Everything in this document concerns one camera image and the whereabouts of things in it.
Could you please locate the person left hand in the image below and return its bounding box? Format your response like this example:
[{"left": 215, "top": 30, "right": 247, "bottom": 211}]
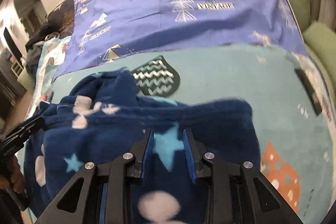
[{"left": 0, "top": 155, "right": 25, "bottom": 194}]

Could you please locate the teal printed bed quilt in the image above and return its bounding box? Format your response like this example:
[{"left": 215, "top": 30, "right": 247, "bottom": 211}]
[{"left": 23, "top": 35, "right": 336, "bottom": 224}]

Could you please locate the green pillow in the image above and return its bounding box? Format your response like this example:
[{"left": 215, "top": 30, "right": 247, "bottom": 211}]
[
  {"left": 303, "top": 22, "right": 336, "bottom": 96},
  {"left": 289, "top": 0, "right": 310, "bottom": 32}
]

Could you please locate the pink folded garment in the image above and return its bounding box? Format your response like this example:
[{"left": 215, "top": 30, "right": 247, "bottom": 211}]
[{"left": 35, "top": 90, "right": 54, "bottom": 106}]

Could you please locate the black phone on bed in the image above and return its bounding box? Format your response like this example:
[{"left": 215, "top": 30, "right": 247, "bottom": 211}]
[{"left": 294, "top": 69, "right": 322, "bottom": 116}]

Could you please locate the navy fleece baby onesie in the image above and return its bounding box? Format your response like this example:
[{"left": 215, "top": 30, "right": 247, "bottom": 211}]
[{"left": 24, "top": 68, "right": 261, "bottom": 223}]

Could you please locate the green pillow near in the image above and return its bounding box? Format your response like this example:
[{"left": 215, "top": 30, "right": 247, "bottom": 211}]
[{"left": 303, "top": 22, "right": 336, "bottom": 96}]

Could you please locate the dark clothes pile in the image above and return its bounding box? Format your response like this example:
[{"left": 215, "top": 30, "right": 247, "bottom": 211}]
[{"left": 25, "top": 22, "right": 61, "bottom": 78}]

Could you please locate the blue tree-print pillowcase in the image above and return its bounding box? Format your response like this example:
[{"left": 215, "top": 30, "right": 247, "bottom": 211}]
[{"left": 56, "top": 0, "right": 306, "bottom": 76}]

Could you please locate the green pillow far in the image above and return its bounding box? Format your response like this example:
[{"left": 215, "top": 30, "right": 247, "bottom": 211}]
[{"left": 289, "top": 0, "right": 310, "bottom": 32}]

